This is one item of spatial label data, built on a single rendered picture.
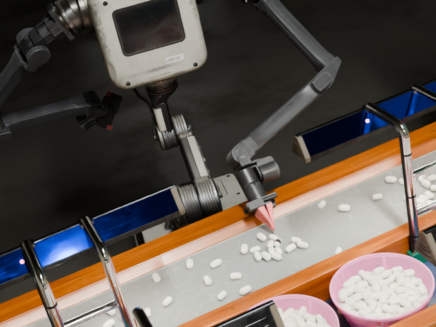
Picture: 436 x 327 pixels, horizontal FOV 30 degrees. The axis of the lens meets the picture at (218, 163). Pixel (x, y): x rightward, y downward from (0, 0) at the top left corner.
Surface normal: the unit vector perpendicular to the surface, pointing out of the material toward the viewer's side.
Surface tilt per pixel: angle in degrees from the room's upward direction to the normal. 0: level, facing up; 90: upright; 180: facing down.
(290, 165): 0
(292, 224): 0
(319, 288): 90
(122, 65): 90
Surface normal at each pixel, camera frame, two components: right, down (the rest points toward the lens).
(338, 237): -0.20, -0.85
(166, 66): 0.22, 0.44
